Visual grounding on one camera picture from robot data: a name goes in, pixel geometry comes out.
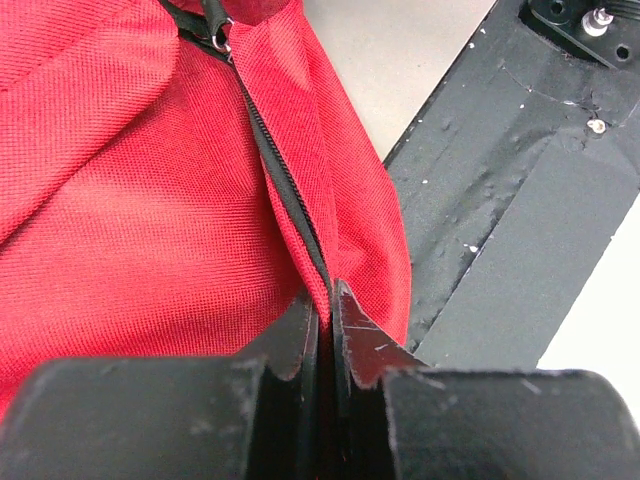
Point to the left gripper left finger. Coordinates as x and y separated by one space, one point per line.
250 415

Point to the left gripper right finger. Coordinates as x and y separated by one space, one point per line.
402 419

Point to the red backpack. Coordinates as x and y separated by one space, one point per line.
159 200

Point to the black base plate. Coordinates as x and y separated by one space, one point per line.
512 179

